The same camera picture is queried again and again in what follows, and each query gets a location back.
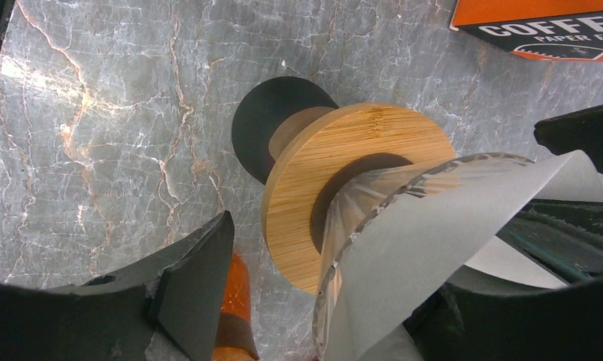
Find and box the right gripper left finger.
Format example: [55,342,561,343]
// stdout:
[0,211,235,360]

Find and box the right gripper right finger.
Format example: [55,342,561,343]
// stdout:
[403,275,603,360]

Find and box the clear glass dripper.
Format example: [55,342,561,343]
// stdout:
[312,153,532,360]

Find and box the amber glass carafe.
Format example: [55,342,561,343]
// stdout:
[211,253,259,360]

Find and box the orange coffee filter box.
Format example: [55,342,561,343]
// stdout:
[449,0,603,62]

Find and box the light wooden ring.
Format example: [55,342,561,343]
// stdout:
[260,102,457,296]

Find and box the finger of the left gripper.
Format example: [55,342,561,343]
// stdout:
[534,105,603,174]
[497,199,603,284]

